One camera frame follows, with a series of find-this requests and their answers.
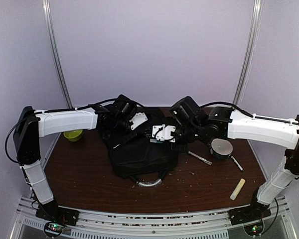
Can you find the green capped white marker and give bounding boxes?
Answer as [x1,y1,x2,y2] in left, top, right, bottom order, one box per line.
[187,151,212,165]

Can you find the black student backpack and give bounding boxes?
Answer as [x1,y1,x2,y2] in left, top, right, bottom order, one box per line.
[100,106,178,188]

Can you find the blue capped white marker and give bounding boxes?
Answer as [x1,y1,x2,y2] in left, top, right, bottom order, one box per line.
[231,155,244,172]

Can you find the pale yellow highlighter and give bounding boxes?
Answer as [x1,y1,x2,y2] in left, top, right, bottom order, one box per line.
[230,178,246,201]

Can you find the white green glue stick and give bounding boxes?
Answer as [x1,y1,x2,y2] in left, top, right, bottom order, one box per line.
[149,138,164,144]

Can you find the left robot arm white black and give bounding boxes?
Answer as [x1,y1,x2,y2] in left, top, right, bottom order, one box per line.
[7,95,148,221]

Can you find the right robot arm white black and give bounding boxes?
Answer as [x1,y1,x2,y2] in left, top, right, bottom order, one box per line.
[170,96,299,220]

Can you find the white blue ceramic bowl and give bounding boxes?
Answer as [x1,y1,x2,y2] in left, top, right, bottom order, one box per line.
[210,138,233,160]

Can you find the lime green bowl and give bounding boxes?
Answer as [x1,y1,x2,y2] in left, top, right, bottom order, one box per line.
[63,129,83,142]

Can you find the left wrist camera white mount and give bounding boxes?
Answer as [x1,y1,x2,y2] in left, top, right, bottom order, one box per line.
[129,113,148,130]

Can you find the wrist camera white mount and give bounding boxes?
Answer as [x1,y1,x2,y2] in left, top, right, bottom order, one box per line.
[129,113,148,130]
[151,124,176,143]

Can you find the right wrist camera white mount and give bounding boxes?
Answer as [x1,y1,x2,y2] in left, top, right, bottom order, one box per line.
[151,124,176,143]

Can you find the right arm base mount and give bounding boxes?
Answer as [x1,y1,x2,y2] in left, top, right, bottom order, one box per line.
[228,206,272,225]

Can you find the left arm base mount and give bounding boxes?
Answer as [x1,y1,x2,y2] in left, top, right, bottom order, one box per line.
[35,207,79,226]

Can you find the left aluminium frame post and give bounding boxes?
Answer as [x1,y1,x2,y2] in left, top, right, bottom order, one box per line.
[42,0,73,108]

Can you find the aluminium frame post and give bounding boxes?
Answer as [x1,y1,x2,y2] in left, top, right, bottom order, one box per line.
[233,0,263,105]
[42,0,73,108]

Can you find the right aluminium frame post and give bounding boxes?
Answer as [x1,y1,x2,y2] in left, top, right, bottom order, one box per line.
[233,0,263,105]

